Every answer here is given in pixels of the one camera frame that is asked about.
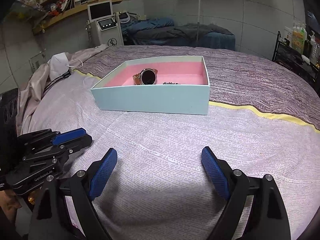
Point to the white beauty machine with screens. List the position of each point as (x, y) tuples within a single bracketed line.
[(103, 25)]

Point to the mint box pink lining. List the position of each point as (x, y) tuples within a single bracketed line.
[(182, 87)]

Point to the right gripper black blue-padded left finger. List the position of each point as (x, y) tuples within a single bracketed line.
[(50, 218)]

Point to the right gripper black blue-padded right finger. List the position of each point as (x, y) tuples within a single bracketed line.
[(267, 218)]

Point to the brown strap wrist watch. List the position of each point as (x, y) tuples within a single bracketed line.
[(147, 76)]

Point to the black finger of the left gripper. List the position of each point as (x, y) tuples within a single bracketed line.
[(77, 144)]

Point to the white dotted towel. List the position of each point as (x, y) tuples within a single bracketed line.
[(159, 189)]

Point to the beige pink blanket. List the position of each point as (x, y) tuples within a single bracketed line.
[(39, 84)]

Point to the white face mask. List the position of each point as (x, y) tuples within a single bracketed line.
[(61, 63)]

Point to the purple woven bedspread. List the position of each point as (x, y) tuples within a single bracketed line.
[(235, 78)]

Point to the black trolley rack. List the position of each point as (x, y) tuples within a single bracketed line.
[(289, 58)]

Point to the person's left hand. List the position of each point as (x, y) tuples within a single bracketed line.
[(10, 204)]

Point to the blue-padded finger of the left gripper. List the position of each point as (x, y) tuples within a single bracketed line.
[(68, 136)]

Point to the green lotion bottle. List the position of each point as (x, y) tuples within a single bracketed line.
[(299, 36)]

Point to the blue massage bed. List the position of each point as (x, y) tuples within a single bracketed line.
[(163, 32)]

